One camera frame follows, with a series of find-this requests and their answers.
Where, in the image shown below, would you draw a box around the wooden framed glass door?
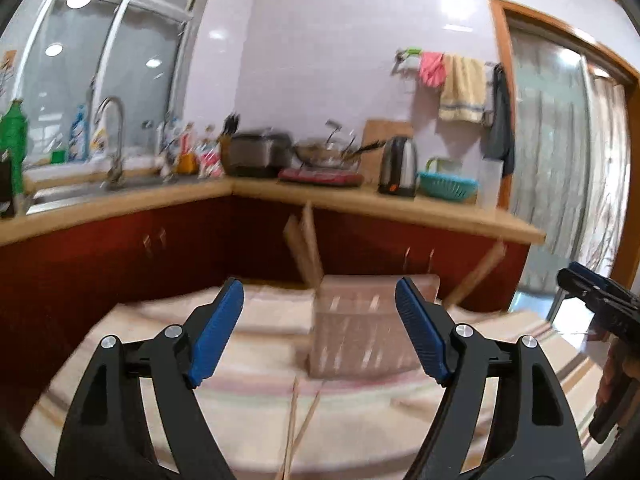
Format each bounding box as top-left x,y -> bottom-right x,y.
489,0 -> 640,321

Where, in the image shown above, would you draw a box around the steel wok with handle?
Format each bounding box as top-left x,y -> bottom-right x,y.
292,120 -> 387,170

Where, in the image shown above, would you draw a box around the clear plastic container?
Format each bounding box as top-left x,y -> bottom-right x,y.
477,157 -> 503,211

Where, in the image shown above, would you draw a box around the grey cloth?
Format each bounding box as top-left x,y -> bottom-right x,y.
487,63 -> 516,177

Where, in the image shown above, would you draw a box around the small water tap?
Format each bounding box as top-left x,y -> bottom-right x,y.
142,119 -> 173,181

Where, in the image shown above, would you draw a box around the orange cooking oil bottle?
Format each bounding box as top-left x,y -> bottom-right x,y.
175,127 -> 197,175

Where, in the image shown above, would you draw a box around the knife block with black knives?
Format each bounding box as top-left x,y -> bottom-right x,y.
220,114 -> 241,161

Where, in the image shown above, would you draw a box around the teal plastic basket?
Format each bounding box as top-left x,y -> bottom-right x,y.
416,171 -> 480,203

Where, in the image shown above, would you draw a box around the wooden cutting board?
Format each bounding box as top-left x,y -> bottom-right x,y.
360,119 -> 415,186

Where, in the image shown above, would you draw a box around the striped tablecloth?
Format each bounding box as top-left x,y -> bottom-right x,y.
20,280 -> 616,480

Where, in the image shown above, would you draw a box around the blue dish soap bottle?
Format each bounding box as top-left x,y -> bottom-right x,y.
67,104 -> 90,162

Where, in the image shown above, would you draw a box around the kitchen counter with red cabinets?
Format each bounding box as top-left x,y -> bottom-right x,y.
0,177 -> 547,411

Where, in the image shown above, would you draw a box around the stainless steel sink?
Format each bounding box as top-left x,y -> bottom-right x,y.
27,175 -> 166,213

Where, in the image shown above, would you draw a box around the metal towel rail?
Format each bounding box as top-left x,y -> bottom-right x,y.
392,47 -> 503,78

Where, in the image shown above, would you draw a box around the aluminium sliding window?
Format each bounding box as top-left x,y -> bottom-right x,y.
10,0 -> 221,166

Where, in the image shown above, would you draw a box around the pink rubber gloves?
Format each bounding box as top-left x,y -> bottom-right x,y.
419,51 -> 446,87

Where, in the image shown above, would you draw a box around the steel electric kettle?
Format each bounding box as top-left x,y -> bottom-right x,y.
377,136 -> 418,197

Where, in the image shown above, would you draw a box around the green thermos flask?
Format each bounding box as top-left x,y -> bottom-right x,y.
0,99 -> 28,196

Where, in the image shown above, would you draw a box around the white cleaner bottle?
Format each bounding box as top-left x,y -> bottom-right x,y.
90,110 -> 108,158

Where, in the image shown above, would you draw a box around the red induction cooker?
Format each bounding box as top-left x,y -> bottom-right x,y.
277,167 -> 365,187

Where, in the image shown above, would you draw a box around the set of wooden chopsticks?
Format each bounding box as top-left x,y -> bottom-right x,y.
282,201 -> 507,371

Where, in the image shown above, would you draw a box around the pink perforated plastic utensil holder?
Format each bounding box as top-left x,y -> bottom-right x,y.
306,274 -> 442,380

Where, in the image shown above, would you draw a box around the pink snack packet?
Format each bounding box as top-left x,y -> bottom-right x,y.
197,142 -> 223,178

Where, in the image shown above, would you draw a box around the person's right hand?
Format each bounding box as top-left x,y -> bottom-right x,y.
598,335 -> 632,411

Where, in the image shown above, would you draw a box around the tall steel kitchen faucet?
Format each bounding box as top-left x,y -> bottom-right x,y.
95,96 -> 127,188

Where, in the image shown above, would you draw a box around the black drinking bottle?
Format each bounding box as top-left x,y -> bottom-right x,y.
0,160 -> 18,220

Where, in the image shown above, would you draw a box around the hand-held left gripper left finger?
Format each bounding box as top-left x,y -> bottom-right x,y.
54,277 -> 246,480

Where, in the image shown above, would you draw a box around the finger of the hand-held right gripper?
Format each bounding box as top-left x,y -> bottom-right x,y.
570,261 -> 640,307
557,268 -> 640,341

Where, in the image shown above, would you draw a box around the dark rice cooker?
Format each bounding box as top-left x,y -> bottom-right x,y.
222,131 -> 293,178

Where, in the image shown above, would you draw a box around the yellow towel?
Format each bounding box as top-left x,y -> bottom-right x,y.
439,53 -> 488,123

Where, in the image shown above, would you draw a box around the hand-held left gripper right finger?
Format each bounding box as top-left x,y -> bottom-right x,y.
395,276 -> 587,480

